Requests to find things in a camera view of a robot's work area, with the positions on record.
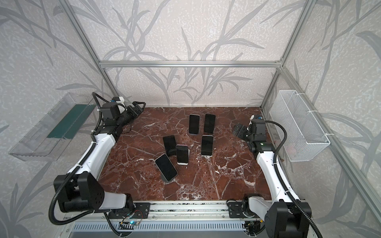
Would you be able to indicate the large black phone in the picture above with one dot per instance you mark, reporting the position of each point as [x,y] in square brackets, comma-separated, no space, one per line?
[166,167]

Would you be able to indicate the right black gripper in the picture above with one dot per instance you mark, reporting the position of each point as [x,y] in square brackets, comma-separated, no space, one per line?
[240,131]

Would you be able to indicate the green circuit board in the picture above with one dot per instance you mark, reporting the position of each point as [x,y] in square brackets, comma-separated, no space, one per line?
[130,225]

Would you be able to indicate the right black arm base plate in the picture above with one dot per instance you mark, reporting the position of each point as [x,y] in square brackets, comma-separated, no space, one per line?
[235,209]

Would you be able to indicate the clear plastic wall bin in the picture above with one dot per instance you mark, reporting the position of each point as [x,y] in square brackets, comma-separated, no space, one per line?
[47,140]

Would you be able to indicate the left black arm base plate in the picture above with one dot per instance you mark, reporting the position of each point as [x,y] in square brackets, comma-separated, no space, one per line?
[140,211]

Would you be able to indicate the white wire mesh basket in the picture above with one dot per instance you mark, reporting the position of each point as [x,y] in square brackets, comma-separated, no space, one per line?
[305,137]

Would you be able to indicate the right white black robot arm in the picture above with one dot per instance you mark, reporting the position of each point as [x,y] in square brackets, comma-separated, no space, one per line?
[284,215]

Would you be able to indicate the aluminium frame horizontal bar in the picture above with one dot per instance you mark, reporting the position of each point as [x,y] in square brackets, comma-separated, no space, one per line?
[266,64]

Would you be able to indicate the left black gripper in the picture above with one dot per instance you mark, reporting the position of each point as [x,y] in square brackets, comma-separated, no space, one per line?
[131,109]

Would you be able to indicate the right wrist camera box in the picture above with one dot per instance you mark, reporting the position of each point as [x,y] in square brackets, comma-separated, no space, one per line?
[256,117]

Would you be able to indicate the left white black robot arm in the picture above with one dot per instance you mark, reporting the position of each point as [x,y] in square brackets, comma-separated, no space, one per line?
[79,189]

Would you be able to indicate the black phone white case centre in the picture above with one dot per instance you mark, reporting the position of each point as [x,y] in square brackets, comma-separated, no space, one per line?
[182,153]

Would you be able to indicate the aluminium front rail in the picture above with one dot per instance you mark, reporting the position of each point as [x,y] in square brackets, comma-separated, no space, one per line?
[204,210]

